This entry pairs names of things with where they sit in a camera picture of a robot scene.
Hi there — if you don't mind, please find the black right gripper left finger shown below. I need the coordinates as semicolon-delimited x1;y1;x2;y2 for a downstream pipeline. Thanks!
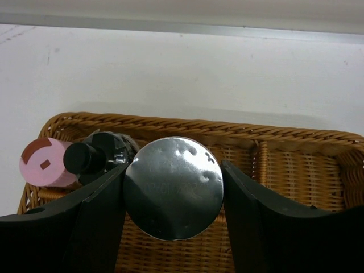
1;165;127;272

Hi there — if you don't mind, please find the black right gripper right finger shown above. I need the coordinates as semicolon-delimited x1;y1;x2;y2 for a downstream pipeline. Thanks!
221;161;363;272

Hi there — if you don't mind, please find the pink lid spice jar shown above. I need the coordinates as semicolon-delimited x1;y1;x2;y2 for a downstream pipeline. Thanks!
19;137;77;187

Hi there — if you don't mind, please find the small dark bottle black cap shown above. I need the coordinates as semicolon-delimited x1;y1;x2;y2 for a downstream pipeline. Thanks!
63;131;140;185

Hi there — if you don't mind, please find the white can silver lid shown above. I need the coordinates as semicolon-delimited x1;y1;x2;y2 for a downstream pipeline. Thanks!
123;136;224;241

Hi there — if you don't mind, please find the wicker divided basket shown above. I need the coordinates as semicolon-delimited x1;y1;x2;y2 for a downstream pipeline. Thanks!
16;111;364;273

